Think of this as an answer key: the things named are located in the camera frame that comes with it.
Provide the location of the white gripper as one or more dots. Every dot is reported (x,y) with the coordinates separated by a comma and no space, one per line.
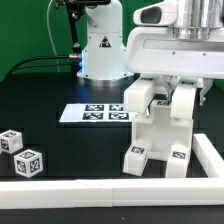
(155,50)

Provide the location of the white tagged cube front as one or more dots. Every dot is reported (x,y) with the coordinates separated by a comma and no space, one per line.
(28,163)

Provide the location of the white tagged cube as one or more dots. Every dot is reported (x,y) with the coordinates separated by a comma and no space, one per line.
(11,141)
(28,163)

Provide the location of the white chair backrest part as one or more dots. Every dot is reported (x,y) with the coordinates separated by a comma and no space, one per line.
(160,96)

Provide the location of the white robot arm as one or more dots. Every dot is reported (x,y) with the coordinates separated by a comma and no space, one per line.
(106,54)

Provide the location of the flat white tagged plate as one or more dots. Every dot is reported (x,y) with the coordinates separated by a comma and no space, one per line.
(74,113)

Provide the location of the white L-shaped fence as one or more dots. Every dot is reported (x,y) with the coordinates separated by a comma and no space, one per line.
(124,192)

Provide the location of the white tagged cube left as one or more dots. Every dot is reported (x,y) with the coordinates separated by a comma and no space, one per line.
(11,141)

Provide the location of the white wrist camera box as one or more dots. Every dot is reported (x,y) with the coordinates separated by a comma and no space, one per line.
(159,14)

